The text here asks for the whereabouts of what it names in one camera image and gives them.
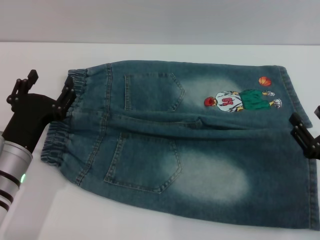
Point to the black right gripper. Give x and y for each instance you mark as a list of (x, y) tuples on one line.
[(314, 148)]

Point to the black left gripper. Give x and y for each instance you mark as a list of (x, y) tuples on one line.
[(30, 117)]

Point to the blue denim shorts with print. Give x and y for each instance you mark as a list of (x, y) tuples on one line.
[(190, 155)]

